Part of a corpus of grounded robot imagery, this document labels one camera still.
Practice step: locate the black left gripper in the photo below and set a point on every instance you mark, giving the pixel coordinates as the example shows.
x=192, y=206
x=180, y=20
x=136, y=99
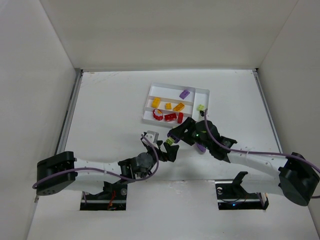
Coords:
x=162, y=151

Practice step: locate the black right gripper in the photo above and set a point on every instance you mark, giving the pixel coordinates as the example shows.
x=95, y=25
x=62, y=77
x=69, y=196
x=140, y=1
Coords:
x=189, y=131

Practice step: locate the light green lego brick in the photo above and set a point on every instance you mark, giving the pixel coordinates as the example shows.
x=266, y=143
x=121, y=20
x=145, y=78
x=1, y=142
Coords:
x=170, y=141
x=200, y=107

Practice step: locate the red small lego brick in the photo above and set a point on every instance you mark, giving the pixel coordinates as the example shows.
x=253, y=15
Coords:
x=180, y=118

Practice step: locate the red large lego brick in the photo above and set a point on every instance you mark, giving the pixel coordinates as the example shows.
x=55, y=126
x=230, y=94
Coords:
x=170, y=117

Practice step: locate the yellow long lego brick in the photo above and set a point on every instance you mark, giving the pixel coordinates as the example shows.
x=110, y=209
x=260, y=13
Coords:
x=179, y=107

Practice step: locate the purple curved lego brick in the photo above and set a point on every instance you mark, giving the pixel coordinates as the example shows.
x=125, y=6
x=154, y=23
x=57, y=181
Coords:
x=201, y=148

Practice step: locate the yellow small lego brick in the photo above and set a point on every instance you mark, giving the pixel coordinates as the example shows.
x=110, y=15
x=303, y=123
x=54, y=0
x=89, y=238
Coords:
x=168, y=106

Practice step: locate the red rounded lego brick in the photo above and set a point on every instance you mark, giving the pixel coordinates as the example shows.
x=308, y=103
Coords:
x=157, y=114

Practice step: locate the purple butterfly lego brick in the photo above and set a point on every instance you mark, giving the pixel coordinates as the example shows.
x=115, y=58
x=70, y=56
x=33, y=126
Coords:
x=185, y=93

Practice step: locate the yellow butterfly lego brick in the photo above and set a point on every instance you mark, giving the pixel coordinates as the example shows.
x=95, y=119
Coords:
x=156, y=102

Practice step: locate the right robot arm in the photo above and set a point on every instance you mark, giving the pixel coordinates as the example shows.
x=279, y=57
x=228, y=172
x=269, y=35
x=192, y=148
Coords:
x=288, y=175

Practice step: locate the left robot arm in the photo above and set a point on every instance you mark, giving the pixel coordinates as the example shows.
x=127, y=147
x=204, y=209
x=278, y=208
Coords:
x=66, y=172

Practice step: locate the white sorting tray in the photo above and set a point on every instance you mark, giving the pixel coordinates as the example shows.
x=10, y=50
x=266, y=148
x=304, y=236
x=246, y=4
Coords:
x=170, y=93

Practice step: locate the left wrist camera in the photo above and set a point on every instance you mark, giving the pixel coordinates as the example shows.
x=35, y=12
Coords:
x=152, y=138

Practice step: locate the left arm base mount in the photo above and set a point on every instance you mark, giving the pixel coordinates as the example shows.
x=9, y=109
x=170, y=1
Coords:
x=112, y=198

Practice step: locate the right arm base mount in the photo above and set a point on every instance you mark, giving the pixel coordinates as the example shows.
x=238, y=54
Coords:
x=232, y=196

